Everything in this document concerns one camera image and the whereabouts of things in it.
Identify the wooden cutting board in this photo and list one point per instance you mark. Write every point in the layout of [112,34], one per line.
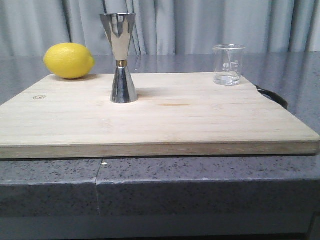
[176,114]

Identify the black cutting board handle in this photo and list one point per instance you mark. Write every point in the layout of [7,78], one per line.
[273,96]

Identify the clear glass beaker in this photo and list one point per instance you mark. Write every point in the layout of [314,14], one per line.
[228,63]

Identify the grey curtain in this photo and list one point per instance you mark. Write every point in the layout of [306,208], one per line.
[162,27]

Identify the yellow lemon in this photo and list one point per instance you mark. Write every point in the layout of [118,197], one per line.
[69,60]

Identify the steel double jigger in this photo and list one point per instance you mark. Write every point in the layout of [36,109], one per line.
[118,28]

